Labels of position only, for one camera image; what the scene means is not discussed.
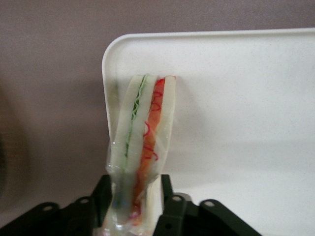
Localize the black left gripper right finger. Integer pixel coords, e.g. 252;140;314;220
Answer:
151;174;263;236

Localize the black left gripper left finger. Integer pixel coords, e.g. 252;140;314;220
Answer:
0;174;114;236

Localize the plastic-wrapped sandwich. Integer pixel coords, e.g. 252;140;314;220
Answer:
103;73;177;236

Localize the white plastic tray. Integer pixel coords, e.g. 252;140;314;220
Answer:
101;27;315;236

